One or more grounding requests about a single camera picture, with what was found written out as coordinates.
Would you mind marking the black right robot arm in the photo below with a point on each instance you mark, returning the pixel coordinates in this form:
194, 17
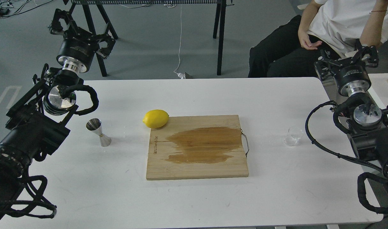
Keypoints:
365, 124

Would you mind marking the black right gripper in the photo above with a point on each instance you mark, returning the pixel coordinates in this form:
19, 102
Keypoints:
349, 76

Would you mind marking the yellow lemon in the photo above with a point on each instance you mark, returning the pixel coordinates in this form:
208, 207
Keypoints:
155, 118

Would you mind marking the black trestle table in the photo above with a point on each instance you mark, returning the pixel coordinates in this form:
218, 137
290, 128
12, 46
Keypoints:
156, 41

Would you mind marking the seated person white shirt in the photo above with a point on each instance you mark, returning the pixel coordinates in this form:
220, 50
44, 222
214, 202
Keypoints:
337, 23

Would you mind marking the steel double jigger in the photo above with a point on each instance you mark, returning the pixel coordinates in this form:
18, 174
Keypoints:
94, 125

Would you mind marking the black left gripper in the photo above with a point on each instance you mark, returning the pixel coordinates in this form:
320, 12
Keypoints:
80, 46

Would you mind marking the clear glass measuring cup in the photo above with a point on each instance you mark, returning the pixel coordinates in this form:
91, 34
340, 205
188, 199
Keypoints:
294, 134

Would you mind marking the person's right hand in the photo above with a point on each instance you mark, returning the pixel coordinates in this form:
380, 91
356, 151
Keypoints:
305, 42

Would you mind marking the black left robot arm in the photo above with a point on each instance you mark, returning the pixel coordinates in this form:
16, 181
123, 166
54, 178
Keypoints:
37, 122

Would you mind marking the white side table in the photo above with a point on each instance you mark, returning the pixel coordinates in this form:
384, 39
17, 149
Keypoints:
379, 89

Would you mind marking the wooden cutting board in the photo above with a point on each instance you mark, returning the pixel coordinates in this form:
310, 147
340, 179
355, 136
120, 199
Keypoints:
197, 147

